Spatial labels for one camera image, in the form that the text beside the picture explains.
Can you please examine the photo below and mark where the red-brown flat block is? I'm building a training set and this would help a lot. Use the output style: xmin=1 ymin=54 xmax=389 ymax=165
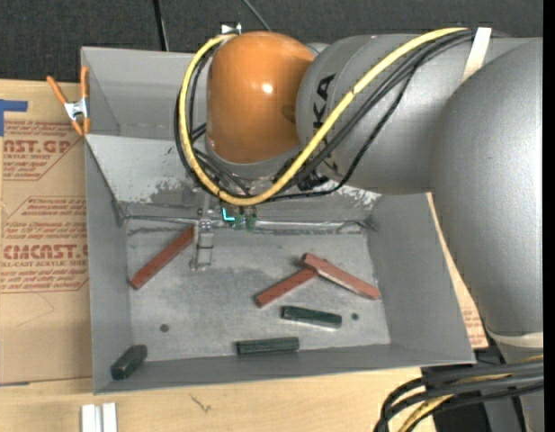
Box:
xmin=253 ymin=266 xmax=320 ymax=310
xmin=128 ymin=225 xmax=198 ymax=291
xmin=300 ymin=252 xmax=382 ymax=302

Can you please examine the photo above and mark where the grey metal bin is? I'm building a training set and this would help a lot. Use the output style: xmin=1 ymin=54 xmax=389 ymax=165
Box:
xmin=78 ymin=45 xmax=479 ymax=396

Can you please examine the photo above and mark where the black cylinder on white bracket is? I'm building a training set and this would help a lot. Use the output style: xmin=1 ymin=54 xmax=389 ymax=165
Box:
xmin=297 ymin=172 xmax=329 ymax=193

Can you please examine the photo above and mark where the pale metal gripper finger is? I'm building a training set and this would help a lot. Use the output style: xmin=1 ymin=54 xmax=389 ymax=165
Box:
xmin=199 ymin=229 xmax=216 ymax=268
xmin=188 ymin=225 xmax=201 ymax=272

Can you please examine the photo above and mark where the brown cardboard board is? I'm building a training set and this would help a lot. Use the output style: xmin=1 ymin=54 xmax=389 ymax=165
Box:
xmin=0 ymin=77 xmax=490 ymax=387

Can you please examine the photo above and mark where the dark green flat block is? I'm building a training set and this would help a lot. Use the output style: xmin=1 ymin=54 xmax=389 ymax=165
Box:
xmin=234 ymin=336 xmax=301 ymax=356
xmin=109 ymin=344 xmax=149 ymax=382
xmin=280 ymin=304 xmax=344 ymax=330

